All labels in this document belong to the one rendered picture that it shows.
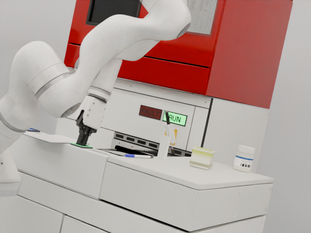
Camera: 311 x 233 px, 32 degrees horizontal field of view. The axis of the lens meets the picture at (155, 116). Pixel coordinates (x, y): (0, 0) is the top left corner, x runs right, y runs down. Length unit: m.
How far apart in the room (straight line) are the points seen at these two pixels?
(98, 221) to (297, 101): 2.19
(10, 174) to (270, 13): 1.50
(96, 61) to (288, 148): 2.37
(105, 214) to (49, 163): 0.30
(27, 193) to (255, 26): 1.28
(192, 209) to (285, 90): 2.24
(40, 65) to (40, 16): 3.57
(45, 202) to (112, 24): 0.73
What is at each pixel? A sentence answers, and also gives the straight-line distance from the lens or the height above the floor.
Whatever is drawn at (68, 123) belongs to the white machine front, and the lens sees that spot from 2.71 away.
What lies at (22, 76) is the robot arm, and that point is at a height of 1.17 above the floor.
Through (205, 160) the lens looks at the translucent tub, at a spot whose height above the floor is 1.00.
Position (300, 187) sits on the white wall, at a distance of 3.69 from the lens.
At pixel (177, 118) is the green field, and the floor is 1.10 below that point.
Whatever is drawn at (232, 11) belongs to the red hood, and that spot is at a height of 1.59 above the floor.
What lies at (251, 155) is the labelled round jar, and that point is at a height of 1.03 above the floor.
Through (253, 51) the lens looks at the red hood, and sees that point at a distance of 2.59.
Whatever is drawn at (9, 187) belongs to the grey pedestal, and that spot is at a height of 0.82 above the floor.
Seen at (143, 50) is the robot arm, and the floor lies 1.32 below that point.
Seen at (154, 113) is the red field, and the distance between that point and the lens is 2.41.
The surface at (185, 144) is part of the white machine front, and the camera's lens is 2.32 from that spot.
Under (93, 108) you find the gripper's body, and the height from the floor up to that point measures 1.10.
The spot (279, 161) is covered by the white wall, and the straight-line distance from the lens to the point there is 3.72.
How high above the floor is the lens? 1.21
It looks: 3 degrees down
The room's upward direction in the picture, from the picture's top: 12 degrees clockwise
